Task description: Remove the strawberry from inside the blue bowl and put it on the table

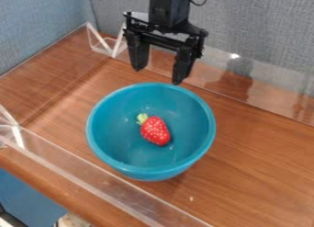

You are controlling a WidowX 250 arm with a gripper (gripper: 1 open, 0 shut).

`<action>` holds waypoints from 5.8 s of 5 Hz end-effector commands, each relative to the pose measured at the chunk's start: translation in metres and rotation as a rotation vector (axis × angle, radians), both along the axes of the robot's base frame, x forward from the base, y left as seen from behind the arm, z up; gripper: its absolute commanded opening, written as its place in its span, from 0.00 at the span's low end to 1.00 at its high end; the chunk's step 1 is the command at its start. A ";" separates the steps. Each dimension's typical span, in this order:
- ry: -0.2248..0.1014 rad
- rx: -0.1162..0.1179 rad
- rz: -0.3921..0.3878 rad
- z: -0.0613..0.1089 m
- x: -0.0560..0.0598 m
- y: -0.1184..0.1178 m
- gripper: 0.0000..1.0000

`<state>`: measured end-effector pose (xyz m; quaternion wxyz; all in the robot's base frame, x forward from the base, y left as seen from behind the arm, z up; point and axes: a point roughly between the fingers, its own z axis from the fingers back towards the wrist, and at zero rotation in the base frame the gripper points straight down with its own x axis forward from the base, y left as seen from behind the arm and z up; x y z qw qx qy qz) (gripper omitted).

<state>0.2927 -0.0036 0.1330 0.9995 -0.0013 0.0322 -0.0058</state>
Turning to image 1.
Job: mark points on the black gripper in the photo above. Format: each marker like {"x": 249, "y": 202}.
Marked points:
{"x": 164, "y": 27}

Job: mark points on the red toy strawberry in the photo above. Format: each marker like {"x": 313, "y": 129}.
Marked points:
{"x": 154, "y": 129}

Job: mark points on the blue plastic bowl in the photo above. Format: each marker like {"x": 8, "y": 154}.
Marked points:
{"x": 112, "y": 131}

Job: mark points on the clear acrylic back barrier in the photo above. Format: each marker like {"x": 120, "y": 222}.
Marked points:
{"x": 265, "y": 86}

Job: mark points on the clear acrylic barrier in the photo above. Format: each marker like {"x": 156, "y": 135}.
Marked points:
{"x": 265, "y": 86}
{"x": 134, "y": 201}

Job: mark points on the clear acrylic front barrier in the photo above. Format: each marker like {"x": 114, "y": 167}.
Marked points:
{"x": 134, "y": 201}

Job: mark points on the clear acrylic corner bracket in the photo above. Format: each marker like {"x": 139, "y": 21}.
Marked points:
{"x": 106, "y": 45}

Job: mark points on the clear acrylic left bracket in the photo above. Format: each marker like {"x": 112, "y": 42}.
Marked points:
{"x": 9, "y": 129}

